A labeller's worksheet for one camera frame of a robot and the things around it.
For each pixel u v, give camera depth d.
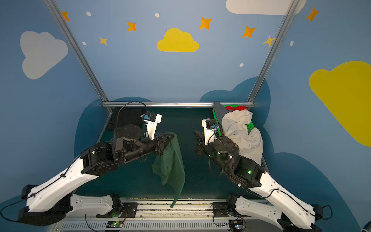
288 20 0.74
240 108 1.13
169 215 0.73
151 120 0.47
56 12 0.70
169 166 0.62
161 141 0.47
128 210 0.74
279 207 0.41
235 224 0.72
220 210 0.75
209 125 0.47
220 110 1.10
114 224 0.71
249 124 1.02
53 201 0.39
